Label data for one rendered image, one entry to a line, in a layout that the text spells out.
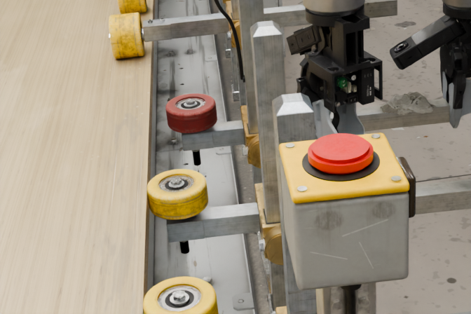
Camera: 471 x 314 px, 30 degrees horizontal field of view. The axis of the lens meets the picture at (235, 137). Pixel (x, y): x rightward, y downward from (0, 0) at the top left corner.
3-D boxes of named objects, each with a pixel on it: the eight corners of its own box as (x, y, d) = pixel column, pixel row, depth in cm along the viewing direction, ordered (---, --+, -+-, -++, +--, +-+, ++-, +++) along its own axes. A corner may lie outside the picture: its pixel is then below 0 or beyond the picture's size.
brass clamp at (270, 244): (294, 209, 126) (293, 179, 124) (308, 263, 114) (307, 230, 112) (252, 214, 126) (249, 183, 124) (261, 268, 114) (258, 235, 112)
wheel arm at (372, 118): (444, 118, 146) (445, 94, 144) (450, 127, 143) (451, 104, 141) (183, 146, 145) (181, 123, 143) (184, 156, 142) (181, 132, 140)
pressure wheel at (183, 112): (220, 150, 148) (214, 87, 143) (223, 172, 141) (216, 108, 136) (172, 155, 148) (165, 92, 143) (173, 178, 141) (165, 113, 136)
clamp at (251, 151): (271, 129, 148) (270, 101, 146) (281, 167, 136) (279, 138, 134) (238, 132, 148) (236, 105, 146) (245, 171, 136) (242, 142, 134)
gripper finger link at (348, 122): (352, 170, 113) (350, 106, 109) (329, 152, 118) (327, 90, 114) (373, 164, 114) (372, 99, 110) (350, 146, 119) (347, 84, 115)
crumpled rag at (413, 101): (427, 94, 146) (428, 81, 145) (439, 111, 140) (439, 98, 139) (375, 100, 146) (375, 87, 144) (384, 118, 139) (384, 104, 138)
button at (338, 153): (366, 152, 57) (366, 128, 56) (380, 182, 53) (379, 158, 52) (304, 158, 56) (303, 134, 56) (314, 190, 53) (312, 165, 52)
